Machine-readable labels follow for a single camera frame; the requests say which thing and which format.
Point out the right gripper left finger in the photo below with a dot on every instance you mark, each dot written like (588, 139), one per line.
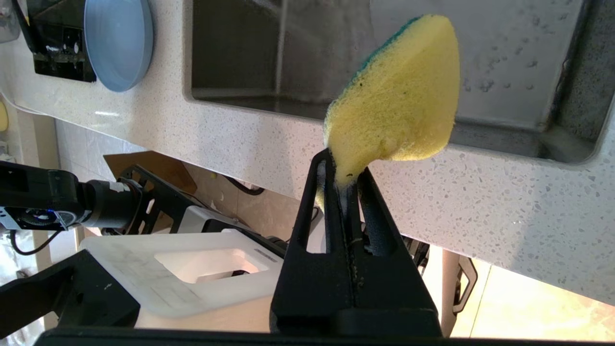
(312, 298)

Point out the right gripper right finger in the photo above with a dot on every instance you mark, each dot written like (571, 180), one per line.
(389, 293)

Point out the yellow sponge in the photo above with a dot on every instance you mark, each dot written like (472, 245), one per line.
(399, 96)

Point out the blue-grey plate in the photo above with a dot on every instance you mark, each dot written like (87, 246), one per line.
(120, 43)

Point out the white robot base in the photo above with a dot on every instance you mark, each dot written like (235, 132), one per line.
(134, 274)

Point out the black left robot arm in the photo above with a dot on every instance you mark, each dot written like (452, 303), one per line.
(48, 199)

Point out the stainless steel sink basin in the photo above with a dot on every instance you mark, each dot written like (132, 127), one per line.
(504, 48)

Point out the brown cardboard sheet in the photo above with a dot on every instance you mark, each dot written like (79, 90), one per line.
(158, 168)

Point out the black robot body panel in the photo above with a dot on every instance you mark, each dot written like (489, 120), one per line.
(81, 298)

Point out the black induction cooktop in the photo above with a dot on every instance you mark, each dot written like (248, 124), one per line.
(62, 48)

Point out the pale yellow rounded object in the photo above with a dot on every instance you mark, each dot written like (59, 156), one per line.
(3, 117)

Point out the silver pot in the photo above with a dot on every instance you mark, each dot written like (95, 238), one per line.
(7, 21)

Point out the black metal base frame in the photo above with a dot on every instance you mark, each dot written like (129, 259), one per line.
(158, 202)

